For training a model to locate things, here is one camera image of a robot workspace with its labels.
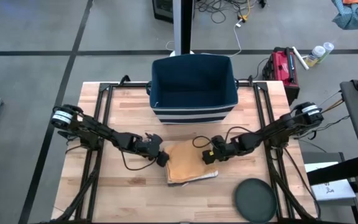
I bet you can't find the silver black tower fan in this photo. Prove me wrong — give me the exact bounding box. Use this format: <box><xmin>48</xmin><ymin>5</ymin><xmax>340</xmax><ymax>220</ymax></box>
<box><xmin>168</xmin><ymin>0</ymin><xmax>197</xmax><ymax>57</ymax></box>

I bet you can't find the black left camera cable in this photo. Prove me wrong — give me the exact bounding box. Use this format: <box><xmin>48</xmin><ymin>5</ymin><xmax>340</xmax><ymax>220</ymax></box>
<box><xmin>119</xmin><ymin>148</ymin><xmax>158</xmax><ymax>172</ymax></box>

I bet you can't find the black power cord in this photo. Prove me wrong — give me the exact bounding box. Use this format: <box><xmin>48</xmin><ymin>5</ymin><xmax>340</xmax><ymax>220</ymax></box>
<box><xmin>237</xmin><ymin>57</ymin><xmax>270</xmax><ymax>82</ymax></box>

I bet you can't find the red black tool case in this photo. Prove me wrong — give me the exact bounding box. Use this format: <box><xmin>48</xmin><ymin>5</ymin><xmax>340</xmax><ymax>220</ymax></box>
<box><xmin>262</xmin><ymin>46</ymin><xmax>301</xmax><ymax>105</ymax></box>

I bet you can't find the white paper box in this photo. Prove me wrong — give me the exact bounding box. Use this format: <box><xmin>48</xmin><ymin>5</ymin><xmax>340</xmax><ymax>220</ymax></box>
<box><xmin>304</xmin><ymin>161</ymin><xmax>357</xmax><ymax>202</ymax></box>

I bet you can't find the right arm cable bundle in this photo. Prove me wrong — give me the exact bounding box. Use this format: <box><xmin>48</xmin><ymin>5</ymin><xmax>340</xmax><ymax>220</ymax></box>
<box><xmin>303</xmin><ymin>90</ymin><xmax>351</xmax><ymax>141</ymax></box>

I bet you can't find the white towel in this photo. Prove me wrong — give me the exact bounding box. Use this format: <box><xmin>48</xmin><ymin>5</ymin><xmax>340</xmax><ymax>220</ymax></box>
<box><xmin>165</xmin><ymin>169</ymin><xmax>220</xmax><ymax>187</ymax></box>

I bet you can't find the white power cable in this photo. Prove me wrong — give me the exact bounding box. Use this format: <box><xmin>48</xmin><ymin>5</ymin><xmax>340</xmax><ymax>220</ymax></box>
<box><xmin>165</xmin><ymin>18</ymin><xmax>245</xmax><ymax>59</ymax></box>

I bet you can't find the black cable tangle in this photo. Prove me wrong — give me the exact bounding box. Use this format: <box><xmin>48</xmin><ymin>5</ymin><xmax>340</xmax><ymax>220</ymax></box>
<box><xmin>194</xmin><ymin>0</ymin><xmax>269</xmax><ymax>25</ymax></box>

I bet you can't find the green bottle white cap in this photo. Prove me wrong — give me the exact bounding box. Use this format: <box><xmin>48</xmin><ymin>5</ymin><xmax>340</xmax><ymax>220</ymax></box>
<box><xmin>320</xmin><ymin>42</ymin><xmax>335</xmax><ymax>63</ymax></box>

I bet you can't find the dark green round plate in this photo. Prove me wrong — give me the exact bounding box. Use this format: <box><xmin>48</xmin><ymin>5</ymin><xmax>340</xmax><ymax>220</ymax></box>
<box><xmin>234</xmin><ymin>177</ymin><xmax>278</xmax><ymax>223</ymax></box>

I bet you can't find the navy white striped fabric bin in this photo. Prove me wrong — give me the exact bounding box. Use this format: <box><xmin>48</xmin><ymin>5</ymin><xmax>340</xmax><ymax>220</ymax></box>
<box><xmin>145</xmin><ymin>53</ymin><xmax>240</xmax><ymax>126</ymax></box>

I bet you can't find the orange cable plug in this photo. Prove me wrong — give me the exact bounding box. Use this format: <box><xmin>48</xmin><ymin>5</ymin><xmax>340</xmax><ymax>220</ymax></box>
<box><xmin>237</xmin><ymin>7</ymin><xmax>252</xmax><ymax>23</ymax></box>

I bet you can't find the orange towel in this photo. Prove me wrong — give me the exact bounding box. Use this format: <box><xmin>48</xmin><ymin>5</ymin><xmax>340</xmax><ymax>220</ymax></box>
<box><xmin>164</xmin><ymin>139</ymin><xmax>219</xmax><ymax>185</ymax></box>

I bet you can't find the black aluminium crossbar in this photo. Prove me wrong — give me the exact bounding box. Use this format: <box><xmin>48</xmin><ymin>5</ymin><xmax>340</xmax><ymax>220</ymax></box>
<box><xmin>99</xmin><ymin>80</ymin><xmax>270</xmax><ymax>89</ymax></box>

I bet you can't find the black camera cable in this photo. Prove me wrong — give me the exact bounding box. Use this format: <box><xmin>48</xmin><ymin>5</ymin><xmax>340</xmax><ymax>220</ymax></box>
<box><xmin>191</xmin><ymin>125</ymin><xmax>261</xmax><ymax>150</ymax></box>
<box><xmin>119</xmin><ymin>148</ymin><xmax>158</xmax><ymax>172</ymax></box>

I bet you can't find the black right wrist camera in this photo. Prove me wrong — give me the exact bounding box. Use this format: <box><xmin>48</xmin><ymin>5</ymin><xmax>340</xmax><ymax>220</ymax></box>
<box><xmin>201</xmin><ymin>149</ymin><xmax>216</xmax><ymax>166</ymax></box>

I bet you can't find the black right camera cable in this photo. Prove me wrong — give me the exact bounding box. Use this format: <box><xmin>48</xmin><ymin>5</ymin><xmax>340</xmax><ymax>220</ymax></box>
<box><xmin>191</xmin><ymin>125</ymin><xmax>261</xmax><ymax>150</ymax></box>

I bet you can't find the black diagonal bar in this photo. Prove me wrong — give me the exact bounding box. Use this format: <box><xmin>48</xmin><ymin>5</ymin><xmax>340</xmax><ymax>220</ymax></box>
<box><xmin>306</xmin><ymin>155</ymin><xmax>358</xmax><ymax>187</ymax></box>

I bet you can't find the white tube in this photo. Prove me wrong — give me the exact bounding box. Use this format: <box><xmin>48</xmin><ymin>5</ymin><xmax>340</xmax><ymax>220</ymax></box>
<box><xmin>291</xmin><ymin>46</ymin><xmax>310</xmax><ymax>71</ymax></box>

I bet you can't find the yellow label bottle white cap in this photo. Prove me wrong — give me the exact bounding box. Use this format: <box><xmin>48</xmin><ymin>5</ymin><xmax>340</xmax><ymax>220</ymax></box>
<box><xmin>305</xmin><ymin>45</ymin><xmax>326</xmax><ymax>68</ymax></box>

